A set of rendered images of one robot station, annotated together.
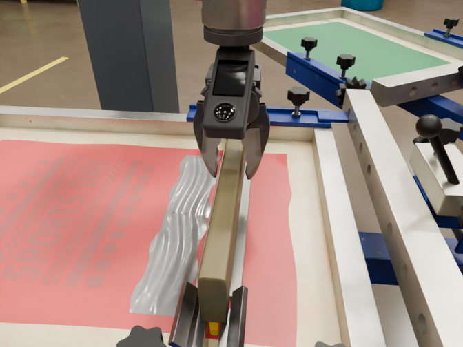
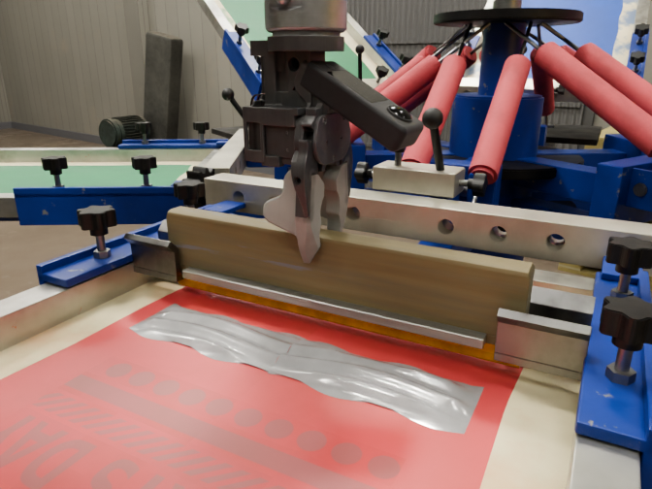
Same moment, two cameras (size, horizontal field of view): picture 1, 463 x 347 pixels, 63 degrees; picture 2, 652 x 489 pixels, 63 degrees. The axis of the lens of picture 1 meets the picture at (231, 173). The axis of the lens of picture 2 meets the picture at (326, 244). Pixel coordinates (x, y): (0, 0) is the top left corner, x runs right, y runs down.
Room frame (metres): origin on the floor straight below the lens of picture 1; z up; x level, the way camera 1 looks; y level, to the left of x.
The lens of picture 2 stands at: (0.24, 0.48, 1.23)
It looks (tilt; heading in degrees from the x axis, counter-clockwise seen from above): 19 degrees down; 292
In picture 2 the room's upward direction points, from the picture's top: straight up
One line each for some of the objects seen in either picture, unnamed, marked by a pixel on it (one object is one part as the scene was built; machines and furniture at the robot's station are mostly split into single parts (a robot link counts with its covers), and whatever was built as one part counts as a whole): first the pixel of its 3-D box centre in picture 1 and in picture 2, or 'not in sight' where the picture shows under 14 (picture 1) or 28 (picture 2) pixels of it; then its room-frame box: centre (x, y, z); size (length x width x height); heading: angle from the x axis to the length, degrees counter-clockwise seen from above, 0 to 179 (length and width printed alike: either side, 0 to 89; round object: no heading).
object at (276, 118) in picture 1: (257, 126); (153, 256); (0.72, -0.06, 0.98); 0.30 x 0.05 x 0.07; 85
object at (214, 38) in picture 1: (233, 73); (300, 104); (0.47, 0.00, 1.19); 0.09 x 0.08 x 0.12; 175
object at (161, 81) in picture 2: not in sight; (134, 101); (4.77, -4.59, 0.76); 0.91 x 0.90 x 1.53; 74
